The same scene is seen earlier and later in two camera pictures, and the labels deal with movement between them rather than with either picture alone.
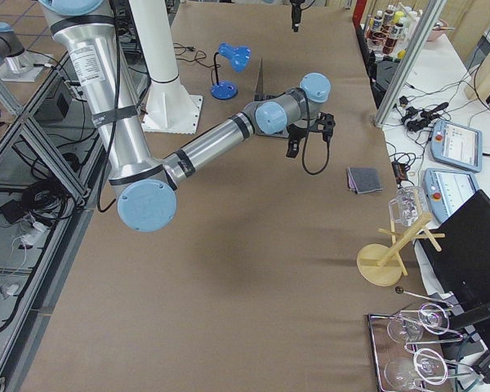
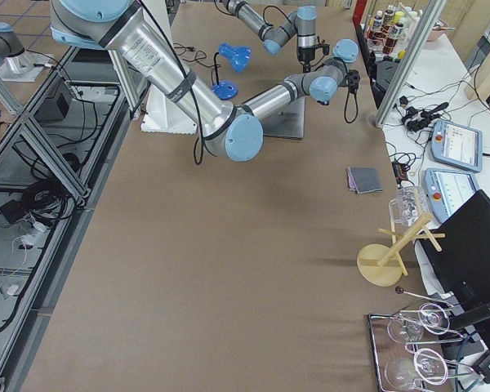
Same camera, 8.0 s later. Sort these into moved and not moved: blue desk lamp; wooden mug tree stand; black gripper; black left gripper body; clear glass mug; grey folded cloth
Moved: black left gripper body; black gripper
Not moved: grey folded cloth; wooden mug tree stand; blue desk lamp; clear glass mug
